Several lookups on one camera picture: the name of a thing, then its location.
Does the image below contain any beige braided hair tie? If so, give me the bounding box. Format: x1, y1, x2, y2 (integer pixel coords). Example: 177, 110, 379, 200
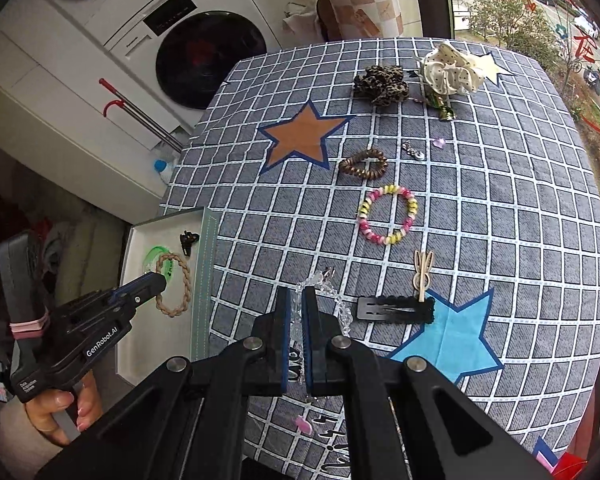
154, 252, 192, 319

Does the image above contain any white polka dot scrunchie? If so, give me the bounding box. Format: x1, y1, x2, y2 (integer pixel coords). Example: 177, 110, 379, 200
418, 41, 484, 96

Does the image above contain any leopard print scrunchie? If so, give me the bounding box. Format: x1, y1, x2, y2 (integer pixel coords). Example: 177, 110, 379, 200
353, 63, 410, 107

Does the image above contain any cream sofa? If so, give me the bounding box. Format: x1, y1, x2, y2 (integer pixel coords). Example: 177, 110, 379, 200
42, 207, 133, 313

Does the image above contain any green translucent bracelet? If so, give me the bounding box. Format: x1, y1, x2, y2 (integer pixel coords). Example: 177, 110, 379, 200
142, 245, 172, 274

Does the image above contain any white shallow tray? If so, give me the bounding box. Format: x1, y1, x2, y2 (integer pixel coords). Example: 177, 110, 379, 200
116, 207, 219, 387

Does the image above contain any pile of clothes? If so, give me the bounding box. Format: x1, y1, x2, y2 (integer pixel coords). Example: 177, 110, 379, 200
0, 182, 78, 266

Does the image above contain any yellow-handled umbrella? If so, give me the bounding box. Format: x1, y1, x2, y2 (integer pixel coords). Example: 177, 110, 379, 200
281, 0, 328, 42

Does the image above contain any brown spiral hair tie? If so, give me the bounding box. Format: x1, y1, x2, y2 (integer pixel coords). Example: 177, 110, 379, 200
338, 148, 389, 180

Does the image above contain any grey checked star tablecloth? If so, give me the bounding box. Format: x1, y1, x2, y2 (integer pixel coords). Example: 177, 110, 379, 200
160, 37, 600, 480

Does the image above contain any clear bead bracelet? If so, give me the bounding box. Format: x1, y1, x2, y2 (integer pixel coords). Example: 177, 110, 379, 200
292, 269, 354, 401

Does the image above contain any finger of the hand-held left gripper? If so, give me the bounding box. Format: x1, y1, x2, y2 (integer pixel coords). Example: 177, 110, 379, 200
125, 282, 169, 312
111, 271, 167, 297

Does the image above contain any beige rabbit hair clip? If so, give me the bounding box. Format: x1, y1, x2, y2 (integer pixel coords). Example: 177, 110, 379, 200
413, 249, 436, 304

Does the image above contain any person's left forearm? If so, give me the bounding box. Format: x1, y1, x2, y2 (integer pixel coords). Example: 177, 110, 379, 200
0, 232, 56, 361

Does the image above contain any pink yellow spiral hair tie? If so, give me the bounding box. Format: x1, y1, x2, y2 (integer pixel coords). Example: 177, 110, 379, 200
357, 184, 419, 246

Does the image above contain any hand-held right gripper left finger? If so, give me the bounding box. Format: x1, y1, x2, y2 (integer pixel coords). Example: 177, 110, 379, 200
35, 286, 292, 480

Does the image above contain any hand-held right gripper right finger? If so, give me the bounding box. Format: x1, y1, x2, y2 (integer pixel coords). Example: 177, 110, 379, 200
303, 286, 552, 480

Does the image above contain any black snap hair clip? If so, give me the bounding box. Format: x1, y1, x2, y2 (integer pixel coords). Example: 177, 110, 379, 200
356, 295, 437, 326

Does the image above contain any red-handled steel pole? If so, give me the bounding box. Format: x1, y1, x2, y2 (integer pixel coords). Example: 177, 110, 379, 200
98, 78, 184, 152

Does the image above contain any white cabinet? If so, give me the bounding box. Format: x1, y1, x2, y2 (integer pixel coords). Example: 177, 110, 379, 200
0, 0, 183, 221

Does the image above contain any person's left hand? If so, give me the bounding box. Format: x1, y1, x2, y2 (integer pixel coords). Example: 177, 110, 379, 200
24, 374, 103, 447

